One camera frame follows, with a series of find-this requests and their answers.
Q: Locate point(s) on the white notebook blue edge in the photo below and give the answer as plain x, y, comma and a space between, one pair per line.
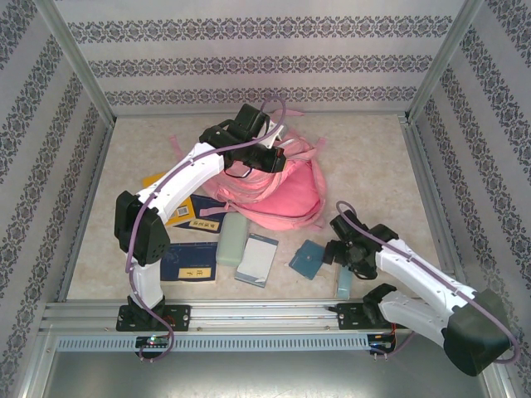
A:
257, 257

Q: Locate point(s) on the aluminium left floor rail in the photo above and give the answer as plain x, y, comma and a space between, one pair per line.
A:
86, 207

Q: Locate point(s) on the aluminium left frame post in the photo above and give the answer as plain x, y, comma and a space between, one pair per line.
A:
75, 58

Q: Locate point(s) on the right controller board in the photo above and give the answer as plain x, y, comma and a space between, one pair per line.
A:
379, 344

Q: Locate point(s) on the aluminium mounting rail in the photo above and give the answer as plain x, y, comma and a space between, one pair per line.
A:
257, 315

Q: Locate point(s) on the aluminium right frame post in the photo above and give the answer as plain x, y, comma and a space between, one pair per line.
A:
446, 58

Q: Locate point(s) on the blue wallet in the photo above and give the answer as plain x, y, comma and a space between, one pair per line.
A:
307, 259

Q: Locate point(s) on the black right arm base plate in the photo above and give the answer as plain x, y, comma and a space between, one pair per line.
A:
346, 317

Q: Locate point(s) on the aluminium back floor rail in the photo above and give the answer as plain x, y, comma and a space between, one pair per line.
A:
166, 113

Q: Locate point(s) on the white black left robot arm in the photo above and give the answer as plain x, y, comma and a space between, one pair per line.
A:
182, 174

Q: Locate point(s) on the pink backpack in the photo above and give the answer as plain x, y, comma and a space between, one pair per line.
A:
290, 195

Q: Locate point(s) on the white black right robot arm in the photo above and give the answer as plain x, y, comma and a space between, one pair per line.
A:
415, 269

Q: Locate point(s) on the aluminium frame post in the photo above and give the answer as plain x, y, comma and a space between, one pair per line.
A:
75, 58
446, 58

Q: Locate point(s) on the aluminium floor rail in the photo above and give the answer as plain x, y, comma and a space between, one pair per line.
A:
166, 113
433, 207
86, 207

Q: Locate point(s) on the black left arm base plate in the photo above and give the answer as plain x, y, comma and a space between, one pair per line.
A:
178, 317

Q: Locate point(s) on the pale green glasses case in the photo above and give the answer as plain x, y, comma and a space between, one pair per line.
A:
232, 240

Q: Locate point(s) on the controller board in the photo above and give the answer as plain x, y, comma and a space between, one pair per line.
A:
379, 344
151, 341

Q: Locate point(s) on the light blue box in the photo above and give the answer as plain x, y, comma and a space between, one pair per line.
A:
344, 286

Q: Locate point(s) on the dark blue book with drawing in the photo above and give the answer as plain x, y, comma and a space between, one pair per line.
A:
186, 257

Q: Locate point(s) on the left controller board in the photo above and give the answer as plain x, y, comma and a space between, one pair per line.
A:
151, 341

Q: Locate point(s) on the aluminium right floor rail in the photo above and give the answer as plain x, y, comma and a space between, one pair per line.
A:
433, 207

